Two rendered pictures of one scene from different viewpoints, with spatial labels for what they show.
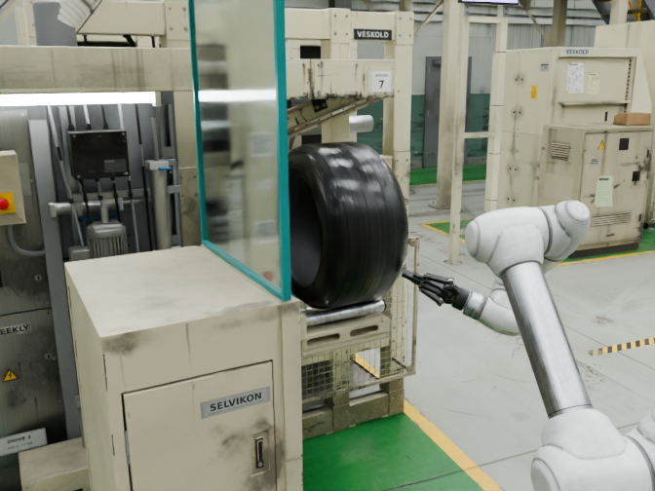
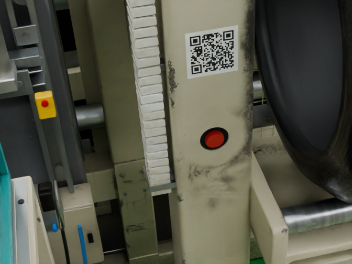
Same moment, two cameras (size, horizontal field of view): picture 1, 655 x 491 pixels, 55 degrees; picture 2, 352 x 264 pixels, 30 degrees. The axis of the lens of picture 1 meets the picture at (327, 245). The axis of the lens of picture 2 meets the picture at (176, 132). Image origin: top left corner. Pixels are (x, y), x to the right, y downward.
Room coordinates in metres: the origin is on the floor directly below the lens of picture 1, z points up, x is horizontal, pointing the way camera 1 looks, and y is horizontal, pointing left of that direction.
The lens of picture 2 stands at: (1.31, 0.01, 1.73)
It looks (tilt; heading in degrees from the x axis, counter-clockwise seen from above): 40 degrees down; 19
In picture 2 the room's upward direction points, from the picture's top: 4 degrees counter-clockwise
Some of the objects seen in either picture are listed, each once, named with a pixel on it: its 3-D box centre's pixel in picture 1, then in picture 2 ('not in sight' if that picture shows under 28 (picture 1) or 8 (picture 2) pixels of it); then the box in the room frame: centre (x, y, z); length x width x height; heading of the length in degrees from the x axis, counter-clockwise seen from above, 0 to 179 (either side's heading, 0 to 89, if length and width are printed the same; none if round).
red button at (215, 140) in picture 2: not in sight; (213, 137); (2.07, 0.20, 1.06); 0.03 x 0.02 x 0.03; 118
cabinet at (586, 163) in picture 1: (593, 188); not in sight; (6.31, -2.67, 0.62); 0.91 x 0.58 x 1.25; 112
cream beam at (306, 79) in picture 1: (314, 79); not in sight; (2.58, 0.05, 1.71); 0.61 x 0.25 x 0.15; 118
